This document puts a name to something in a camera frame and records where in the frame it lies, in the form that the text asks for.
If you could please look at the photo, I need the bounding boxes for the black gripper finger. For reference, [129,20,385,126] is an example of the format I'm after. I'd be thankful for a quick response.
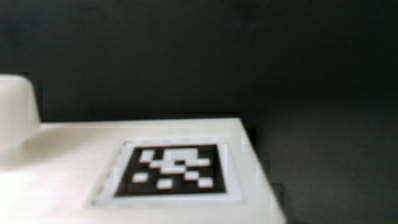
[0,74,41,165]

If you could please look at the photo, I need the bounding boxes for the white small drawer box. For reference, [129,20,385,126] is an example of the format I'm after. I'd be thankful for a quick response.
[0,118,286,224]

